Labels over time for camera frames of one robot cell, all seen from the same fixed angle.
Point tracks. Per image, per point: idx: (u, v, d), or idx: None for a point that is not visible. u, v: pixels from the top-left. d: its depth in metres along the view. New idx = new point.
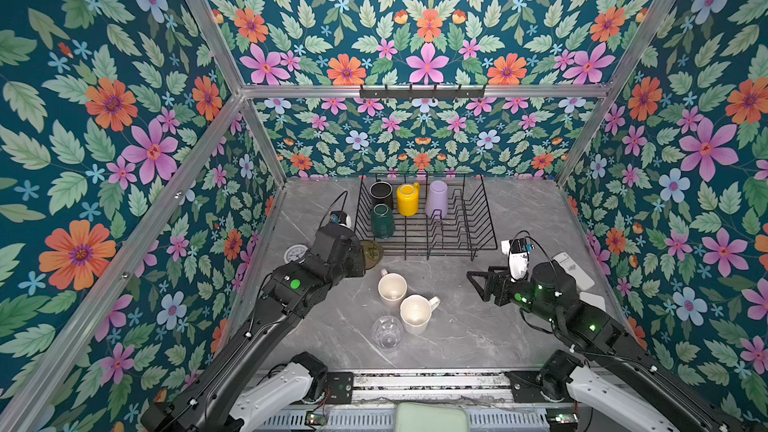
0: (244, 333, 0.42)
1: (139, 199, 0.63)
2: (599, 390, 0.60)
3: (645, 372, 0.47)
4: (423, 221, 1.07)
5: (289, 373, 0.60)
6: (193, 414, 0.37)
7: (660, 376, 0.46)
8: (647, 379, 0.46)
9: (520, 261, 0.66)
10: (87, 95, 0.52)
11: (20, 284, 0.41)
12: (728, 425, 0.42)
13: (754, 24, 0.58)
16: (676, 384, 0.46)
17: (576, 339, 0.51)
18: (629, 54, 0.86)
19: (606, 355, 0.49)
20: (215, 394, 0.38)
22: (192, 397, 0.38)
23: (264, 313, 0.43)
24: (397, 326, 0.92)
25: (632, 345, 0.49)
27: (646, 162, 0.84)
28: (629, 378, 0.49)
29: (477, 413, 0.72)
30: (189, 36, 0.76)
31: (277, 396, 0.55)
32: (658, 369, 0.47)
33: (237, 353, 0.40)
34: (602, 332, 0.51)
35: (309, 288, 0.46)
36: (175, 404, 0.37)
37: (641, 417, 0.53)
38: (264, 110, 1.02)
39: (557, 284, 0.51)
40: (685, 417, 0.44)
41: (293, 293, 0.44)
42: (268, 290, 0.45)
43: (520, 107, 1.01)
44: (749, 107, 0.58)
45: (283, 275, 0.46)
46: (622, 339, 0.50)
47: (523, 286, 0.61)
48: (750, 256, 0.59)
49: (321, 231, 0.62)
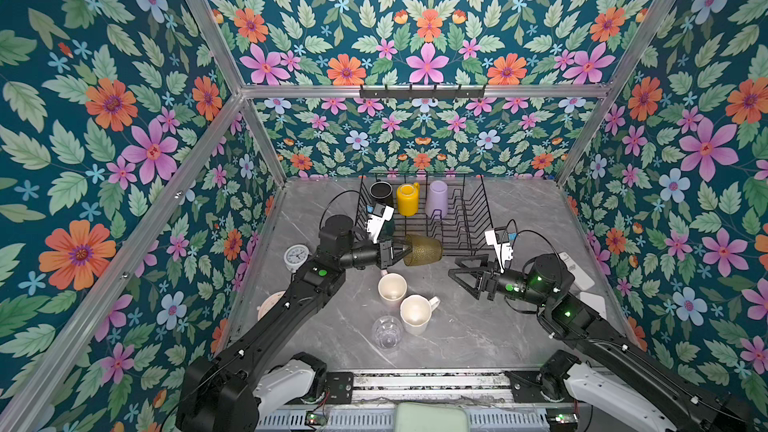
0: (283, 304, 0.49)
1: (139, 199, 0.63)
2: (594, 384, 0.60)
3: (617, 351, 0.50)
4: (423, 221, 1.07)
5: (293, 366, 0.61)
6: (241, 362, 0.41)
7: (632, 355, 0.49)
8: (621, 360, 0.49)
9: (507, 251, 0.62)
10: (87, 95, 0.52)
11: (20, 283, 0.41)
12: (700, 397, 0.43)
13: (754, 24, 0.58)
16: (649, 363, 0.47)
17: (556, 327, 0.55)
18: (629, 54, 0.86)
19: (580, 337, 0.52)
20: (260, 348, 0.43)
22: (239, 350, 0.42)
23: (298, 290, 0.52)
24: (397, 326, 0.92)
25: (605, 328, 0.53)
27: (646, 162, 0.84)
28: (607, 360, 0.51)
29: (477, 413, 0.72)
30: (189, 36, 0.76)
31: (286, 382, 0.56)
32: (630, 348, 0.50)
33: (280, 320, 0.47)
34: (576, 316, 0.55)
35: (334, 279, 0.56)
36: (221, 357, 0.41)
37: (634, 407, 0.53)
38: (264, 110, 1.02)
39: (558, 279, 0.52)
40: (660, 393, 0.45)
41: (322, 280, 0.54)
42: (298, 274, 0.54)
43: (520, 107, 1.01)
44: (749, 107, 0.58)
45: (312, 264, 0.57)
46: (597, 323, 0.54)
47: (515, 274, 0.60)
48: (750, 257, 0.59)
49: (323, 231, 0.54)
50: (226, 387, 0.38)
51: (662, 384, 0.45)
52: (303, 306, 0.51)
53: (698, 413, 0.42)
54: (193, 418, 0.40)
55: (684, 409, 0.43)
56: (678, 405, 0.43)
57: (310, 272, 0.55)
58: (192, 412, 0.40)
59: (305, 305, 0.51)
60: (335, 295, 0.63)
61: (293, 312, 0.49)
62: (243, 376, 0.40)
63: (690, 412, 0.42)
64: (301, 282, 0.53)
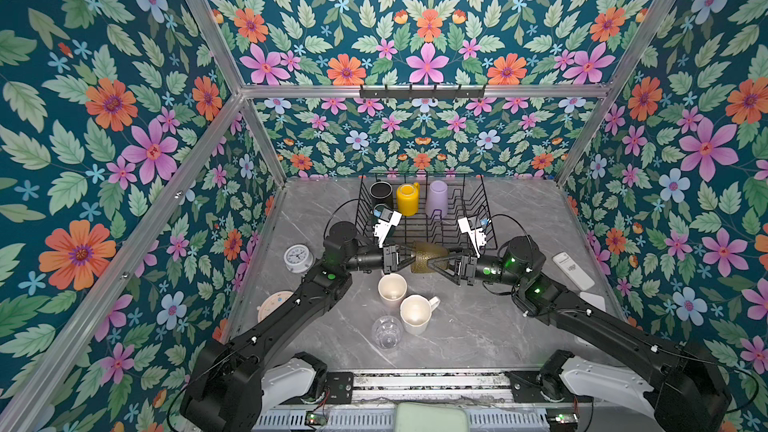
0: (294, 300, 0.51)
1: (139, 199, 0.63)
2: (583, 370, 0.61)
3: (583, 317, 0.52)
4: (423, 221, 1.07)
5: (295, 363, 0.61)
6: (254, 349, 0.42)
7: (596, 317, 0.51)
8: (586, 323, 0.51)
9: (480, 237, 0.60)
10: (87, 95, 0.52)
11: (20, 283, 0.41)
12: (659, 346, 0.45)
13: (754, 24, 0.58)
16: (612, 322, 0.50)
17: (529, 306, 0.58)
18: (629, 54, 0.86)
19: (549, 311, 0.56)
20: (272, 337, 0.45)
22: (251, 337, 0.44)
23: (308, 290, 0.54)
24: (397, 326, 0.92)
25: (570, 299, 0.55)
27: (646, 162, 0.84)
28: (575, 327, 0.53)
29: (477, 413, 0.72)
30: (189, 36, 0.76)
31: (287, 379, 0.56)
32: (593, 312, 0.52)
33: (290, 317, 0.49)
34: (546, 292, 0.58)
35: (341, 284, 0.59)
36: (234, 341, 0.43)
37: (616, 380, 0.54)
38: (264, 110, 1.02)
39: (530, 259, 0.54)
40: (625, 350, 0.47)
41: (330, 283, 0.56)
42: (307, 275, 0.57)
43: (520, 107, 1.01)
44: (749, 107, 0.58)
45: (320, 267, 0.60)
46: (563, 295, 0.57)
47: (490, 258, 0.62)
48: (750, 257, 0.59)
49: (328, 239, 0.55)
50: (238, 370, 0.39)
51: (624, 340, 0.47)
52: (313, 304, 0.53)
53: (659, 360, 0.43)
54: (200, 401, 0.41)
55: (647, 358, 0.44)
56: (641, 356, 0.45)
57: (319, 275, 0.58)
58: (200, 395, 0.41)
59: (315, 303, 0.54)
60: (341, 299, 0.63)
61: (303, 309, 0.51)
62: (255, 360, 0.42)
63: (652, 360, 0.44)
64: (310, 282, 0.56)
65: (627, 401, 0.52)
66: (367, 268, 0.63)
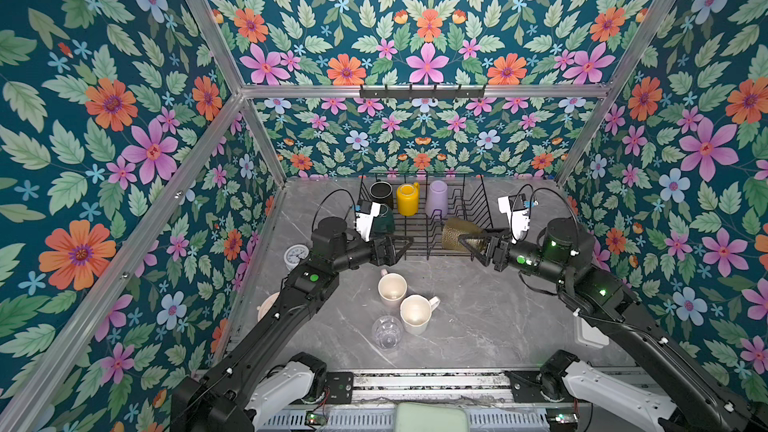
0: (273, 314, 0.47)
1: (139, 199, 0.63)
2: (592, 380, 0.60)
3: (655, 344, 0.43)
4: (423, 222, 1.07)
5: (291, 369, 0.60)
6: (230, 381, 0.40)
7: (669, 350, 0.43)
8: (658, 353, 0.43)
9: (521, 220, 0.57)
10: (87, 95, 0.52)
11: (20, 283, 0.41)
12: (733, 405, 0.39)
13: (754, 24, 0.58)
16: (685, 360, 0.42)
17: (583, 303, 0.47)
18: (629, 54, 0.86)
19: (612, 321, 0.45)
20: (249, 364, 0.42)
22: (228, 367, 0.41)
23: (287, 298, 0.50)
24: (397, 326, 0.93)
25: (642, 315, 0.45)
27: (646, 162, 0.84)
28: (636, 348, 0.45)
29: (477, 413, 0.72)
30: (189, 36, 0.76)
31: (283, 387, 0.55)
32: (668, 342, 0.43)
33: (267, 332, 0.45)
34: (613, 298, 0.46)
35: (327, 283, 0.54)
36: (209, 376, 0.40)
37: (628, 398, 0.53)
38: (264, 110, 1.02)
39: (575, 241, 0.45)
40: (689, 392, 0.41)
41: (312, 285, 0.52)
42: (288, 282, 0.52)
43: (520, 107, 1.01)
44: (749, 107, 0.58)
45: (304, 268, 0.55)
46: (633, 308, 0.46)
47: (527, 246, 0.54)
48: (750, 256, 0.59)
49: (315, 232, 0.52)
50: (215, 409, 0.37)
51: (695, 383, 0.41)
52: (294, 315, 0.49)
53: (731, 420, 0.38)
54: None
55: (715, 411, 0.39)
56: (709, 409, 0.39)
57: (300, 278, 0.53)
58: None
59: (296, 313, 0.49)
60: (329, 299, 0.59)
61: (283, 322, 0.47)
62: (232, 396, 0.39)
63: (722, 417, 0.39)
64: (290, 289, 0.51)
65: (612, 408, 0.56)
66: (356, 264, 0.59)
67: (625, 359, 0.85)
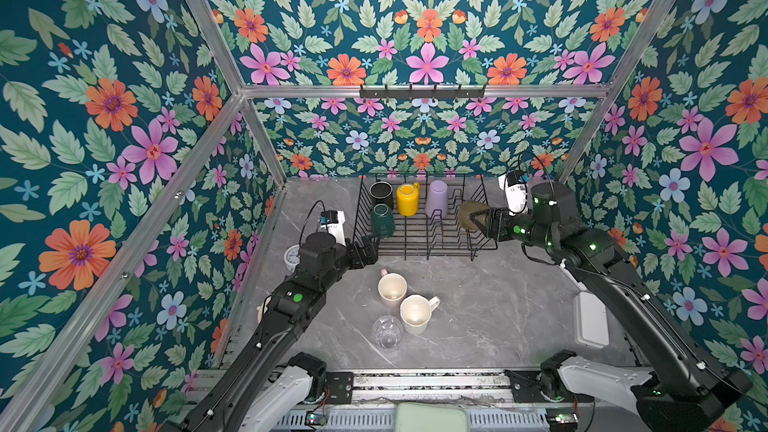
0: (255, 344, 0.45)
1: (139, 199, 0.63)
2: (583, 365, 0.62)
3: (636, 300, 0.43)
4: (423, 222, 1.07)
5: (286, 377, 0.60)
6: (211, 425, 0.38)
7: (650, 307, 0.42)
8: (639, 311, 0.42)
9: (518, 196, 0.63)
10: (87, 95, 0.52)
11: (20, 283, 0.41)
12: (705, 363, 0.39)
13: (754, 24, 0.58)
16: (665, 319, 0.42)
17: (569, 254, 0.48)
18: (629, 54, 0.86)
19: (596, 273, 0.45)
20: (232, 402, 0.41)
22: (208, 408, 0.39)
23: (270, 324, 0.47)
24: (397, 326, 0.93)
25: (629, 272, 0.45)
27: (646, 162, 0.84)
28: (615, 304, 0.45)
29: (478, 413, 0.72)
30: (189, 36, 0.76)
31: (281, 400, 0.56)
32: (650, 300, 0.43)
33: (248, 364, 0.43)
34: (602, 251, 0.46)
35: (312, 301, 0.52)
36: (187, 421, 0.38)
37: (609, 375, 0.55)
38: (264, 110, 1.02)
39: (554, 194, 0.48)
40: (662, 349, 0.41)
41: (296, 306, 0.49)
42: (271, 304, 0.50)
43: (520, 107, 1.01)
44: (749, 107, 0.58)
45: (289, 286, 0.52)
46: (620, 264, 0.45)
47: (523, 217, 0.57)
48: (750, 256, 0.59)
49: (302, 247, 0.51)
50: None
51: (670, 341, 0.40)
52: (278, 343, 0.47)
53: (699, 377, 0.38)
54: None
55: (684, 370, 0.39)
56: (681, 366, 0.39)
57: (284, 299, 0.50)
58: None
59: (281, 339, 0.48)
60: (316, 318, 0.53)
61: (266, 352, 0.45)
62: None
63: (691, 374, 0.39)
64: (272, 313, 0.49)
65: (605, 398, 0.55)
66: (338, 273, 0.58)
67: (625, 360, 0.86)
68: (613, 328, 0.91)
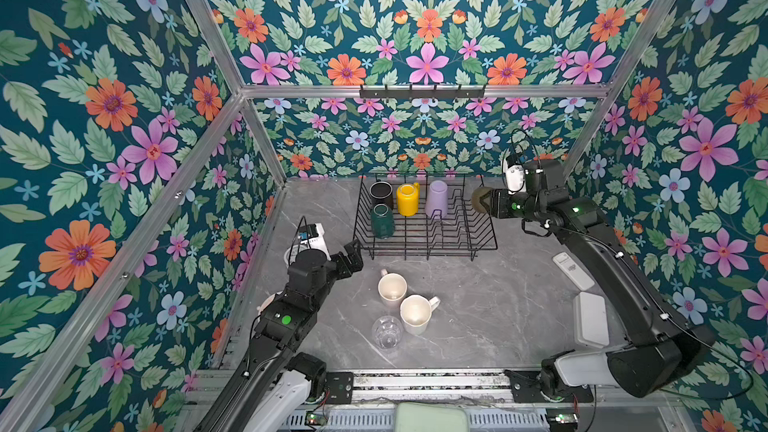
0: (242, 373, 0.44)
1: (139, 199, 0.63)
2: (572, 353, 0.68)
3: (610, 256, 0.46)
4: (423, 222, 1.07)
5: (282, 385, 0.59)
6: None
7: (624, 263, 0.45)
8: (611, 266, 0.45)
9: (516, 177, 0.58)
10: (87, 95, 0.52)
11: (20, 284, 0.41)
12: (671, 315, 0.41)
13: (754, 24, 0.58)
16: (636, 274, 0.44)
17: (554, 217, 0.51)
18: (629, 54, 0.86)
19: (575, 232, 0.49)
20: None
22: None
23: (258, 349, 0.47)
24: (397, 326, 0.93)
25: (609, 235, 0.48)
27: (646, 162, 0.84)
28: (590, 261, 0.49)
29: (477, 413, 0.72)
30: (189, 36, 0.76)
31: (280, 411, 0.56)
32: (625, 257, 0.46)
33: (236, 394, 0.43)
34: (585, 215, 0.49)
35: (302, 321, 0.50)
36: None
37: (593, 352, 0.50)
38: (264, 110, 1.02)
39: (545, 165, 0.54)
40: (628, 301, 0.44)
41: (285, 329, 0.48)
42: (260, 328, 0.48)
43: (520, 107, 1.01)
44: (749, 107, 0.58)
45: (278, 308, 0.51)
46: (601, 228, 0.48)
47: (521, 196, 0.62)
48: (750, 256, 0.59)
49: (292, 266, 0.49)
50: None
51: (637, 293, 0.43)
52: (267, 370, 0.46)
53: (660, 325, 0.41)
54: None
55: (646, 318, 0.42)
56: (644, 316, 0.42)
57: (272, 322, 0.49)
58: None
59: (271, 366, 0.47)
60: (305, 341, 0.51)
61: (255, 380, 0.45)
62: None
63: (652, 322, 0.41)
64: (260, 338, 0.48)
65: (595, 379, 0.55)
66: (326, 288, 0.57)
67: None
68: (613, 327, 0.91)
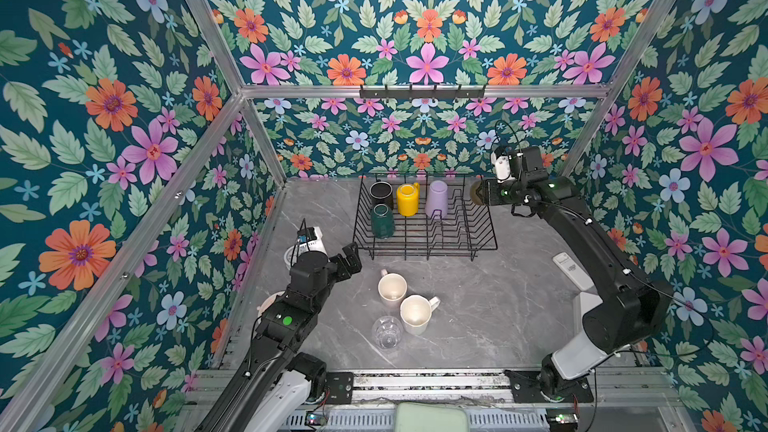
0: (243, 374, 0.45)
1: (139, 199, 0.63)
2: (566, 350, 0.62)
3: (580, 223, 0.51)
4: (423, 222, 1.07)
5: (283, 386, 0.59)
6: None
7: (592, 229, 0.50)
8: (580, 231, 0.51)
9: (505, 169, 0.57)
10: (87, 95, 0.52)
11: (20, 284, 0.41)
12: (632, 271, 0.46)
13: (754, 24, 0.58)
16: (605, 238, 0.49)
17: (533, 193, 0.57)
18: (629, 55, 0.86)
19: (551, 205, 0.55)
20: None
22: None
23: (258, 350, 0.47)
24: (397, 326, 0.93)
25: (580, 206, 0.53)
27: (646, 162, 0.84)
28: (564, 230, 0.54)
29: (477, 413, 0.72)
30: (189, 36, 0.76)
31: (280, 411, 0.56)
32: (593, 224, 0.51)
33: (237, 395, 0.43)
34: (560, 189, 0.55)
35: (303, 322, 0.51)
36: None
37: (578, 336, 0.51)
38: (264, 110, 1.02)
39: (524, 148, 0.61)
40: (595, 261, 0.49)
41: (286, 329, 0.49)
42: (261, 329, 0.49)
43: (520, 107, 1.01)
44: (749, 107, 0.58)
45: (279, 309, 0.51)
46: (574, 200, 0.54)
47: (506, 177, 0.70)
48: (750, 256, 0.59)
49: (294, 267, 0.50)
50: None
51: (603, 253, 0.48)
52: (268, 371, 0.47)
53: (621, 279, 0.45)
54: None
55: (609, 274, 0.46)
56: (608, 272, 0.47)
57: (274, 323, 0.50)
58: None
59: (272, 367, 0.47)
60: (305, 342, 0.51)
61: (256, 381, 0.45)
62: None
63: (615, 277, 0.46)
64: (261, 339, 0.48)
65: (586, 362, 0.57)
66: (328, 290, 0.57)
67: (625, 360, 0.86)
68: None
